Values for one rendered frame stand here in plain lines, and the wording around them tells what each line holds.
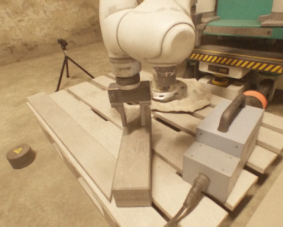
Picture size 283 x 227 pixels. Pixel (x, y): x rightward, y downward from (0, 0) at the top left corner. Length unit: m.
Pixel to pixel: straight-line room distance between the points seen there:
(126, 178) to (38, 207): 0.45
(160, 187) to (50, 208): 0.45
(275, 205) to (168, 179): 0.38
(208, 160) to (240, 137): 0.10
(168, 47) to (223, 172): 0.36
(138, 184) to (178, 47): 0.37
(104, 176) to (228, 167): 0.39
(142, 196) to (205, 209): 0.18
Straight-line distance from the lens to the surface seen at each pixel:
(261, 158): 0.83
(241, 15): 1.46
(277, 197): 0.91
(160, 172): 0.72
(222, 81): 1.32
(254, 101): 0.86
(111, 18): 0.52
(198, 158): 0.61
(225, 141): 0.62
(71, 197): 0.91
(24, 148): 1.15
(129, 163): 0.63
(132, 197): 0.60
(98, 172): 0.73
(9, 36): 3.07
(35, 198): 0.99
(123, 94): 0.62
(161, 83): 1.06
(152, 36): 0.38
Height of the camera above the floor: 0.69
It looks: 32 degrees down
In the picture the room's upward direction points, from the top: 6 degrees counter-clockwise
